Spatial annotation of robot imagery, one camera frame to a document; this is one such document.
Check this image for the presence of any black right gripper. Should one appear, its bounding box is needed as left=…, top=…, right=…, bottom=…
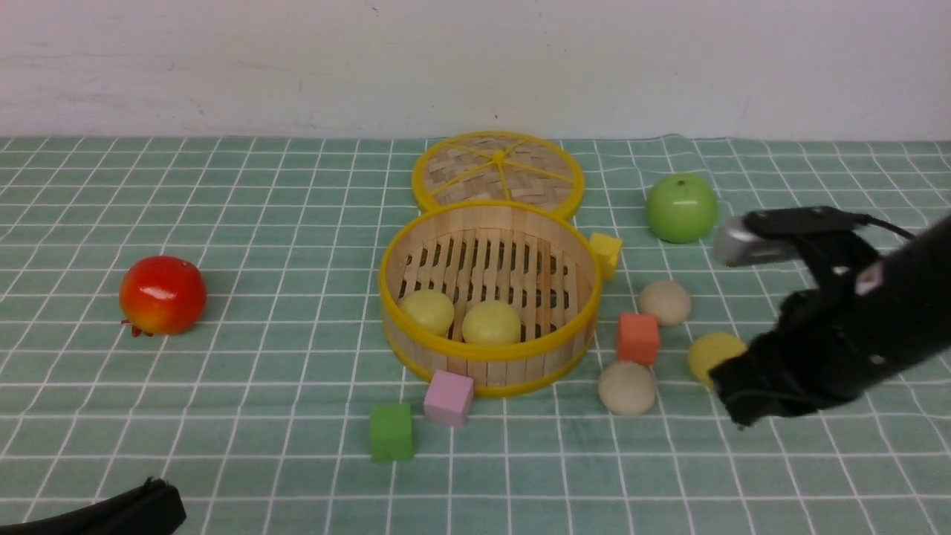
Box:
left=710, top=288, right=911, bottom=427

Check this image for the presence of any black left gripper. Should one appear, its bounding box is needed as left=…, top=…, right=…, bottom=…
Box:
left=1, top=477, right=187, bottom=534

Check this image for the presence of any yellow bun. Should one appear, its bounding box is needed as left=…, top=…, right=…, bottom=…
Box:
left=687, top=332, right=747, bottom=389
left=461, top=300, right=521, bottom=346
left=400, top=288, right=455, bottom=337

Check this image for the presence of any white bun back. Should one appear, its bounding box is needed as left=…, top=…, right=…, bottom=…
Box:
left=638, top=279, right=692, bottom=326

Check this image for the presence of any white bun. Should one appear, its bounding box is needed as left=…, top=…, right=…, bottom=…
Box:
left=597, top=361, right=657, bottom=416
left=638, top=279, right=692, bottom=326

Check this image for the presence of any white bun front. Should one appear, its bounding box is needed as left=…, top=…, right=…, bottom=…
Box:
left=597, top=361, right=657, bottom=416

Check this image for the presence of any yellow bun front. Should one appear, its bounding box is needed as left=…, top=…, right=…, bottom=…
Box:
left=461, top=300, right=521, bottom=346

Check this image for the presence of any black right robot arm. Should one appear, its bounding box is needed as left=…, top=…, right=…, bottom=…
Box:
left=710, top=207, right=950, bottom=427

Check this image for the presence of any bamboo steamer tray yellow rim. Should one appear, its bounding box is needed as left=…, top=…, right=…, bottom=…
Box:
left=377, top=201, right=603, bottom=398

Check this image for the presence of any woven bamboo steamer lid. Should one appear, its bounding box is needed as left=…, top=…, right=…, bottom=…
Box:
left=411, top=131, right=585, bottom=220

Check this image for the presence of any orange cube block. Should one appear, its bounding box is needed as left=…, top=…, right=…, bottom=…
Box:
left=614, top=313, right=661, bottom=366

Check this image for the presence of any green apple toy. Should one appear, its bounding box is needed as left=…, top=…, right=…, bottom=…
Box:
left=646, top=173, right=719, bottom=244

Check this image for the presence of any green checked tablecloth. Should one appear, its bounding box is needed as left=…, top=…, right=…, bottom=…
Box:
left=1, top=135, right=949, bottom=534

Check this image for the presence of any red pomegranate toy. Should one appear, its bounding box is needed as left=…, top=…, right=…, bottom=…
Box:
left=118, top=255, right=207, bottom=337

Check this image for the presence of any yellow cube block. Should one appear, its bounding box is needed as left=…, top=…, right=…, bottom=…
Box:
left=590, top=233, right=623, bottom=280

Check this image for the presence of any green cube block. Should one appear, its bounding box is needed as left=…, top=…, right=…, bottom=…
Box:
left=369, top=403, right=415, bottom=463

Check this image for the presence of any pink cube block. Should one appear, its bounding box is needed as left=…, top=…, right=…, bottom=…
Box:
left=423, top=370, right=473, bottom=429

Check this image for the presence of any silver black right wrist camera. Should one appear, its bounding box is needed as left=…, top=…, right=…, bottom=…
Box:
left=713, top=206, right=880, bottom=291

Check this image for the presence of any black right camera cable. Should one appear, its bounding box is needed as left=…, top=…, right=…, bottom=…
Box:
left=854, top=214, right=918, bottom=241

